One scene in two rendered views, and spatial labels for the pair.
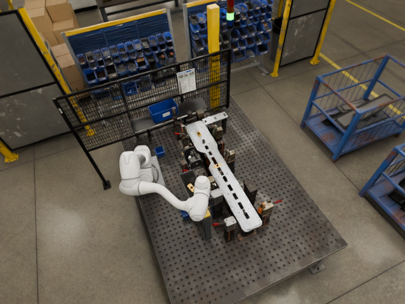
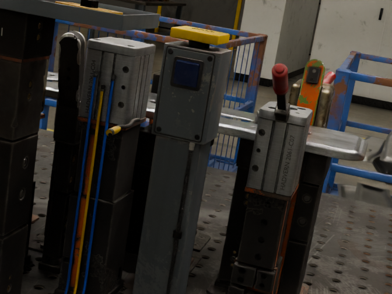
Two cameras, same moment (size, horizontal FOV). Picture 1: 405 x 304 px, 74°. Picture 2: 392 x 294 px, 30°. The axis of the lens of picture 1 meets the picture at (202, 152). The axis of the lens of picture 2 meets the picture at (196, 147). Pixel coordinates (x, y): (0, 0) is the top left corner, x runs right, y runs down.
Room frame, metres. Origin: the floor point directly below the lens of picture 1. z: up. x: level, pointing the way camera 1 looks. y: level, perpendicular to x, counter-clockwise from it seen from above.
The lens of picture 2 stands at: (0.48, 0.75, 1.23)
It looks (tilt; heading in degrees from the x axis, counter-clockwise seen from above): 13 degrees down; 303
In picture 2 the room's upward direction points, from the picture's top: 9 degrees clockwise
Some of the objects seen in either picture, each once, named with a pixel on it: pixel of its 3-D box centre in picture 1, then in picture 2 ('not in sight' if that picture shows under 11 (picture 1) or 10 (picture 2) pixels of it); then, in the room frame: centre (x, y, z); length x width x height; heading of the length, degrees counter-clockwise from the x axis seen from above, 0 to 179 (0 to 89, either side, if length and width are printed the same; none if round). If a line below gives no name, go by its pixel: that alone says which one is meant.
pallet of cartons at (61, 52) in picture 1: (57, 63); not in sight; (4.44, 2.47, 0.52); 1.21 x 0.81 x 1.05; 24
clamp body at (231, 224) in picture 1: (229, 230); (265, 226); (0.94, -0.18, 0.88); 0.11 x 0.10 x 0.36; 110
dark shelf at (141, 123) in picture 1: (168, 114); not in sight; (2.33, 0.36, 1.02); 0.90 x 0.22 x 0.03; 110
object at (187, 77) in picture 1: (186, 81); not in sight; (2.55, 0.11, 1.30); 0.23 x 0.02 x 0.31; 110
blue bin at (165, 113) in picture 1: (163, 110); not in sight; (2.32, 0.40, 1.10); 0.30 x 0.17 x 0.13; 115
